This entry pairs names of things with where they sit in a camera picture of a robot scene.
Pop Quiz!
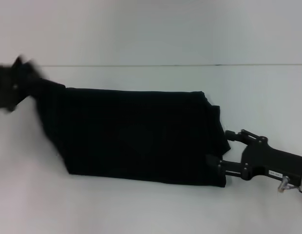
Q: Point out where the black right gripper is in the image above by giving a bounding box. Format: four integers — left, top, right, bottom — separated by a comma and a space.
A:
206, 130, 302, 183

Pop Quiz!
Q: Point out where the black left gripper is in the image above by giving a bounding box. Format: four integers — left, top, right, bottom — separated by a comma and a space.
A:
0, 56, 42, 114

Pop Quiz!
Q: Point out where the black T-shirt with FREE print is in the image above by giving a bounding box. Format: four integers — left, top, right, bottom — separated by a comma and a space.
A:
26, 77, 232, 189

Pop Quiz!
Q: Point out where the right arm connector cable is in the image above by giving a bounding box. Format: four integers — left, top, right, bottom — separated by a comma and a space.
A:
277, 175, 302, 194

